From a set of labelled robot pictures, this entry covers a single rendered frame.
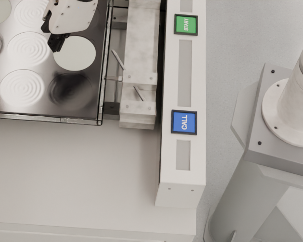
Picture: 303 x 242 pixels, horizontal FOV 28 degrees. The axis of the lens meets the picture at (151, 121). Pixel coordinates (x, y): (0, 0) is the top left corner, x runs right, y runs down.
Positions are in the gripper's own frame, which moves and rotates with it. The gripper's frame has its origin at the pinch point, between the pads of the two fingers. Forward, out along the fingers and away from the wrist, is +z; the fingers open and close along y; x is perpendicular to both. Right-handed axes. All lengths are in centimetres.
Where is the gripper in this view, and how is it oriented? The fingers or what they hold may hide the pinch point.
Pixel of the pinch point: (56, 41)
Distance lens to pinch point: 136.7
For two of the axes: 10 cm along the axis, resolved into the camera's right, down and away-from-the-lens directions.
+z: -4.2, 6.3, 6.6
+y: 7.2, -2.2, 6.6
